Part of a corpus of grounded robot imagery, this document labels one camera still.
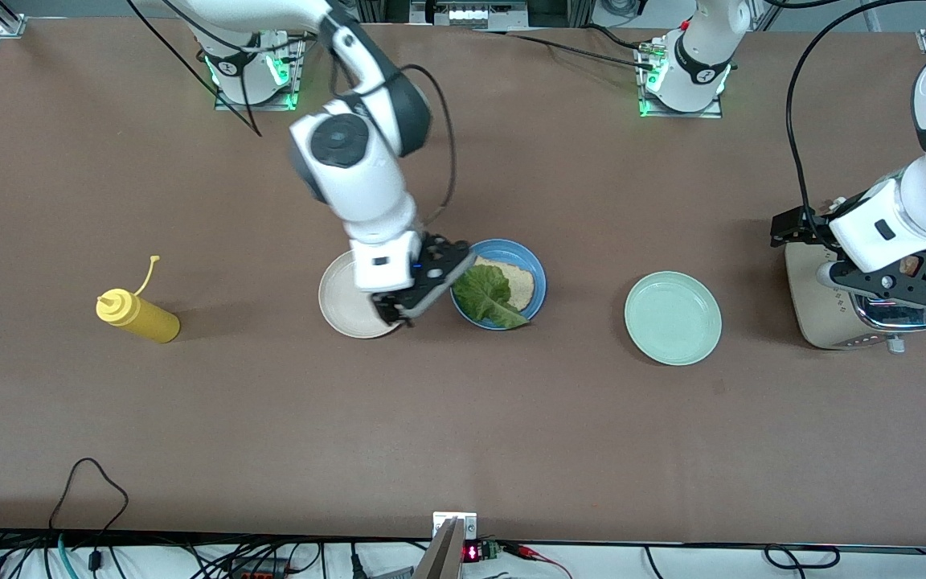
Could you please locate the yellow mustard squeeze bottle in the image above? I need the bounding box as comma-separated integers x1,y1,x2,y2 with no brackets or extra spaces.
96,256,181,344

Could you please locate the blue round plate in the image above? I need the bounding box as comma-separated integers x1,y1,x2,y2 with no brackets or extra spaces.
451,240,549,332

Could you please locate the short black curved cable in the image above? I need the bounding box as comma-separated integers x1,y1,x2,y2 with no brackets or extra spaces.
584,23,649,53

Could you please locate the mint green round plate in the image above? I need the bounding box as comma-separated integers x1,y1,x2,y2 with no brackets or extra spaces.
624,271,723,367

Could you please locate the red clip lead wire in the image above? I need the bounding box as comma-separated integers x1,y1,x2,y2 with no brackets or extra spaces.
502,542,575,579

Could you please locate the grey metal bar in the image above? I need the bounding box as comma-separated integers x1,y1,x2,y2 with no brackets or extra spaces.
413,517,464,579

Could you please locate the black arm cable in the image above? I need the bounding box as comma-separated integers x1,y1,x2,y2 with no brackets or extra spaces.
786,0,926,234
125,0,458,230

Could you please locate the thin black looped cable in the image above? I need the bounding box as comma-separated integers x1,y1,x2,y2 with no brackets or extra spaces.
47,457,131,573

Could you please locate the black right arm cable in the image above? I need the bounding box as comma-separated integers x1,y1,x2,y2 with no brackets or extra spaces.
125,0,458,230

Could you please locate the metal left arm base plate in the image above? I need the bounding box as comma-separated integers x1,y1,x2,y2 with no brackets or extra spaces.
637,36,724,120

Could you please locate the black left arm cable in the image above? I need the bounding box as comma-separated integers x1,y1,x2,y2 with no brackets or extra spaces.
786,0,926,234

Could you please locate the beige chrome toaster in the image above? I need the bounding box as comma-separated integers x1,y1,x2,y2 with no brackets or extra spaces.
785,241,926,355

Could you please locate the black control box with lights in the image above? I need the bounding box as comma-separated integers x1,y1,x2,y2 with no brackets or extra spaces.
411,0,530,30

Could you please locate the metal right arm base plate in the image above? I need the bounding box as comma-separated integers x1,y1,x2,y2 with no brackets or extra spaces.
214,23,309,112

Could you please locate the long black table cable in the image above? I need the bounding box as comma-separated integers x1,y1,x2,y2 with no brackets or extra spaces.
463,24,661,73

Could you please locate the black oval cable loop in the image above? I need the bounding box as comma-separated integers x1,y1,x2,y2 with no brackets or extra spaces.
763,544,842,570

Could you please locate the green lettuce leaf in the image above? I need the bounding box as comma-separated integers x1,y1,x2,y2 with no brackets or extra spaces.
453,264,530,331

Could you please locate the small metal edge bracket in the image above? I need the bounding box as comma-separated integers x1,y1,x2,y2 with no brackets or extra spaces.
432,511,478,541

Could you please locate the teal cable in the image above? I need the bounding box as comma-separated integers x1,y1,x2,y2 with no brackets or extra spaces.
55,532,80,579

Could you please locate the beige round plate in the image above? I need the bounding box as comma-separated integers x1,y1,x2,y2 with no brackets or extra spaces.
318,249,416,339

